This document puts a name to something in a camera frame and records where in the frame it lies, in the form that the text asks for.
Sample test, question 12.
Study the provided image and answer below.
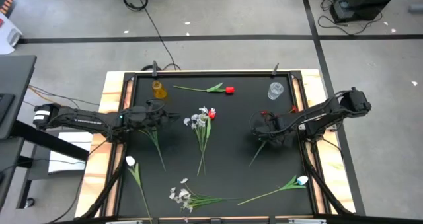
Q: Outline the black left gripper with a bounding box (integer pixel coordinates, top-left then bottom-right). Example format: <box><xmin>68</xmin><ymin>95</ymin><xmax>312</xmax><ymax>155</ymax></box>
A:
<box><xmin>125</xmin><ymin>105</ymin><xmax>182</xmax><ymax>128</ymax></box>

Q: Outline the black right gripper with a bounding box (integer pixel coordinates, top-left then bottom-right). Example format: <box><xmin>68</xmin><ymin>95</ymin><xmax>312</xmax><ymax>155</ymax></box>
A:
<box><xmin>251</xmin><ymin>115</ymin><xmax>295</xmax><ymax>145</ymax></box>

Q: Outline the white blossom bunch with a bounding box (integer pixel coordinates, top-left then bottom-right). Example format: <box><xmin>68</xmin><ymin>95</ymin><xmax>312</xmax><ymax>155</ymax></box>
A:
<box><xmin>168</xmin><ymin>177</ymin><xmax>244</xmax><ymax>214</ymax></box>
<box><xmin>183</xmin><ymin>106</ymin><xmax>210</xmax><ymax>177</ymax></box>

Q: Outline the white tulip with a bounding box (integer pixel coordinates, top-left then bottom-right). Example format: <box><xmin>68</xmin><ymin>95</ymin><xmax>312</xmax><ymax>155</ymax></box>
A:
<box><xmin>237</xmin><ymin>175</ymin><xmax>309</xmax><ymax>206</ymax></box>
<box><xmin>125</xmin><ymin>155</ymin><xmax>153</xmax><ymax>223</ymax></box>

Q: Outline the yellow glass vase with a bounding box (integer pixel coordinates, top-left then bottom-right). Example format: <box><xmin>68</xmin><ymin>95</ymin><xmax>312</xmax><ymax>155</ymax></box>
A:
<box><xmin>151</xmin><ymin>80</ymin><xmax>168</xmax><ymax>100</ymax></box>

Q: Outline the clear glass vase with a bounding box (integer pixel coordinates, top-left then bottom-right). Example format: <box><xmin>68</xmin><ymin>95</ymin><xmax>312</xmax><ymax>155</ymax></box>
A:
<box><xmin>267</xmin><ymin>81</ymin><xmax>284</xmax><ymax>100</ymax></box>

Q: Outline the white board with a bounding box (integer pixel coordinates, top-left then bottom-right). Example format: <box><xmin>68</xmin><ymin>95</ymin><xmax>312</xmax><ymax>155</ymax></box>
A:
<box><xmin>48</xmin><ymin>131</ymin><xmax>94</xmax><ymax>175</ymax></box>

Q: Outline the black desk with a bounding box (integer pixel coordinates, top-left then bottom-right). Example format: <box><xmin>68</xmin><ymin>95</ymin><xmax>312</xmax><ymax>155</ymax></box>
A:
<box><xmin>0</xmin><ymin>54</ymin><xmax>90</xmax><ymax>215</ymax></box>

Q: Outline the black floor machine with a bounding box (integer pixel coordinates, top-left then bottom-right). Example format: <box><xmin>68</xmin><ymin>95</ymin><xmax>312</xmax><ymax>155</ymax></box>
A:
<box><xmin>329</xmin><ymin>0</ymin><xmax>404</xmax><ymax>24</ymax></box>

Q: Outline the white plastic device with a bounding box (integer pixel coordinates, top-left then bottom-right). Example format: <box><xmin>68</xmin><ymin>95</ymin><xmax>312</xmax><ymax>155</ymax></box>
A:
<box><xmin>0</xmin><ymin>12</ymin><xmax>23</xmax><ymax>56</ymax></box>

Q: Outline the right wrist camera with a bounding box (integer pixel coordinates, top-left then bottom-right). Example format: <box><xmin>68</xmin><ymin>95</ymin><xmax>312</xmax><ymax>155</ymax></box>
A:
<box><xmin>264</xmin><ymin>114</ymin><xmax>282</xmax><ymax>128</ymax></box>

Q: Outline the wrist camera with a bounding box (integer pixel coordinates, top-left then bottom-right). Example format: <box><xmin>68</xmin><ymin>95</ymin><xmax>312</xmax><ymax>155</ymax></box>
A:
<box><xmin>145</xmin><ymin>101</ymin><xmax>163</xmax><ymax>114</ymax></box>
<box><xmin>264</xmin><ymin>114</ymin><xmax>282</xmax><ymax>128</ymax></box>

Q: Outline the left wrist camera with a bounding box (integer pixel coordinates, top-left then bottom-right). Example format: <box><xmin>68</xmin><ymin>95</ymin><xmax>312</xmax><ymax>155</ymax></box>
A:
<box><xmin>145</xmin><ymin>101</ymin><xmax>163</xmax><ymax>114</ymax></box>

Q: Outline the black table frame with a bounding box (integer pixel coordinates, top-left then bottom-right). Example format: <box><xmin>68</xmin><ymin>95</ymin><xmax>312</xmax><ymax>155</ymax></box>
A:
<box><xmin>100</xmin><ymin>70</ymin><xmax>331</xmax><ymax>218</ymax></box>

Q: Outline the black floor cable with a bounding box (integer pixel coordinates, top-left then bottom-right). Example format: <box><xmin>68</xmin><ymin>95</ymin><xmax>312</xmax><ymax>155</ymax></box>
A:
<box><xmin>122</xmin><ymin>0</ymin><xmax>182</xmax><ymax>70</ymax></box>

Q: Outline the black cable sleeve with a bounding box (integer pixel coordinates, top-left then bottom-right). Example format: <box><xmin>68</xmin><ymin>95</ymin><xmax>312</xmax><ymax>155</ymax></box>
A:
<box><xmin>302</xmin><ymin>141</ymin><xmax>353</xmax><ymax>215</ymax></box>
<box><xmin>81</xmin><ymin>143</ymin><xmax>128</xmax><ymax>219</ymax></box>

